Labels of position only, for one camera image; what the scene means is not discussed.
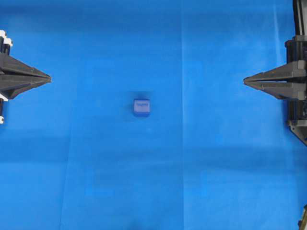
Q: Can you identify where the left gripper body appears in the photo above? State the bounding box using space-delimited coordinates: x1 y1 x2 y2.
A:
0 30 13 125

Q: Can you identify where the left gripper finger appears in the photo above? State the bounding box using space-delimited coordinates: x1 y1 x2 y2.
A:
0 75 51 100
0 53 51 81

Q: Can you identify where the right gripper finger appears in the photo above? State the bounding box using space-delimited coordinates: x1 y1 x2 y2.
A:
243 60 307 83
244 81 307 100

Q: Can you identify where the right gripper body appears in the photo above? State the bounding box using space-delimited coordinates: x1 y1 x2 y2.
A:
284 34 307 125

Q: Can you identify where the blue block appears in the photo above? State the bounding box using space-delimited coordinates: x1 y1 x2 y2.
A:
133 99 151 117

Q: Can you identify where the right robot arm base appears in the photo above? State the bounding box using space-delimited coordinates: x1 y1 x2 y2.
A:
291 0 307 144

